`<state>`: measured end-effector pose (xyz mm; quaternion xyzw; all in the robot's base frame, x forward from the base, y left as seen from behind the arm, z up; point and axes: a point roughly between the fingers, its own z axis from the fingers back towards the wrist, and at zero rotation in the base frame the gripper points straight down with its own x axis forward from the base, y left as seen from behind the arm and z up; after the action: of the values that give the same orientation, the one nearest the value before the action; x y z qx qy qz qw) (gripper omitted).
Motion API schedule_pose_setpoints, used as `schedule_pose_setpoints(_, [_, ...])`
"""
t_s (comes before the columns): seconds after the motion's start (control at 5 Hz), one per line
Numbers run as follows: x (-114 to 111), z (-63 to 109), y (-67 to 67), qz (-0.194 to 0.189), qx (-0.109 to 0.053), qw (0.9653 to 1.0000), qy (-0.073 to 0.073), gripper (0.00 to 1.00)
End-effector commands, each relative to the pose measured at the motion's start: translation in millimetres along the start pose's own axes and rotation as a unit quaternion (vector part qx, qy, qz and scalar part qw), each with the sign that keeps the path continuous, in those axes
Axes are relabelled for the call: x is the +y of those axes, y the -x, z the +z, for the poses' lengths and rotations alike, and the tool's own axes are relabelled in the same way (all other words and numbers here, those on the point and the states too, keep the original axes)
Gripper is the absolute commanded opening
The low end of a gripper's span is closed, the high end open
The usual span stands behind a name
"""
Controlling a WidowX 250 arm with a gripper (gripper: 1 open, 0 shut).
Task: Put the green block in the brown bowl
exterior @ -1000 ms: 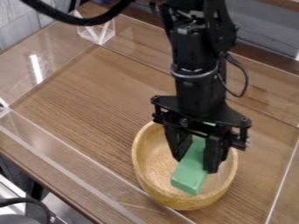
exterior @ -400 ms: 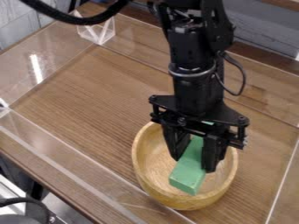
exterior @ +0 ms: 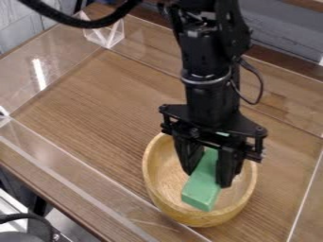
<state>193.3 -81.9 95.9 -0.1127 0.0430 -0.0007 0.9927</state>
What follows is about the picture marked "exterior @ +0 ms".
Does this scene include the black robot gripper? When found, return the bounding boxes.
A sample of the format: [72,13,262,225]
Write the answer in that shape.
[159,73,267,188]

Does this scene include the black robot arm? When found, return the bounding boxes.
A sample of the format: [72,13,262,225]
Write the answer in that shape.
[159,0,267,188]

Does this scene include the brown wooden bowl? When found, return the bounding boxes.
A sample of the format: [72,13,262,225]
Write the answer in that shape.
[143,133,258,228]

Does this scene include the clear acrylic tray enclosure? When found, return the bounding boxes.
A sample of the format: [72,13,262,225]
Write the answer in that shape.
[0,16,323,242]

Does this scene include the green rectangular block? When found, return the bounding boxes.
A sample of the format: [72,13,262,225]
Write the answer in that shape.
[180,131,232,213]

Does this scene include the thick black cable hose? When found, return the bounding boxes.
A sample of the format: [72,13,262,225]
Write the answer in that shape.
[16,0,144,29]

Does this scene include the black cable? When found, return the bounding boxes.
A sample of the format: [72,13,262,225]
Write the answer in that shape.
[0,213,61,242]

